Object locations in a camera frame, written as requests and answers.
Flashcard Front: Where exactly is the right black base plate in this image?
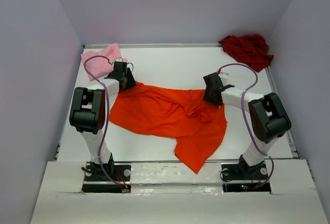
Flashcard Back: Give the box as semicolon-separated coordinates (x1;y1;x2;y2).
219;163;271;193

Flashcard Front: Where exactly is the dark red t shirt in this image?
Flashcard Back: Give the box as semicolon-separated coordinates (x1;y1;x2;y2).
218;34;274;72

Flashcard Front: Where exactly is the orange t shirt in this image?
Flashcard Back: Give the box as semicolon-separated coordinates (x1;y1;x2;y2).
109;83;227;173

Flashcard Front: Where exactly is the pink t shirt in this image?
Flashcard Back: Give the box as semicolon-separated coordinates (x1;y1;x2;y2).
80;43;128;78

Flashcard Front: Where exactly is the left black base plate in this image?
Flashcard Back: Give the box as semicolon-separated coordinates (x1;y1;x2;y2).
81;163;131;194

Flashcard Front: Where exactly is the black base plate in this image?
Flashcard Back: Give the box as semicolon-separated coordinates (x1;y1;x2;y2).
81;163;131;194
219;163;271;193

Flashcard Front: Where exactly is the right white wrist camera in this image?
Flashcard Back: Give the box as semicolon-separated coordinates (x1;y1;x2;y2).
218;72;229;85

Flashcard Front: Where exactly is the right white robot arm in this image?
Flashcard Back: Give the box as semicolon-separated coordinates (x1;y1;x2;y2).
203;73;291;180

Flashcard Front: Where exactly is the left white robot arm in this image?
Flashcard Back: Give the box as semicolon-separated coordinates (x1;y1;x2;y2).
69;61;136;180

